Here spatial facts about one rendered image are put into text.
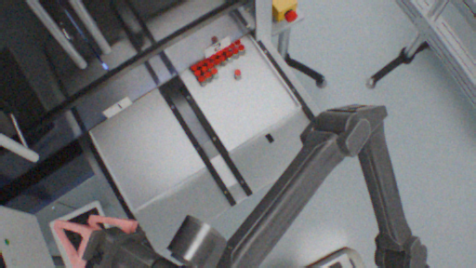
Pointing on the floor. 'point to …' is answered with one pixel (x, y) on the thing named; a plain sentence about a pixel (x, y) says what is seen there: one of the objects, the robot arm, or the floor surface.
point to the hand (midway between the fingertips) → (76, 223)
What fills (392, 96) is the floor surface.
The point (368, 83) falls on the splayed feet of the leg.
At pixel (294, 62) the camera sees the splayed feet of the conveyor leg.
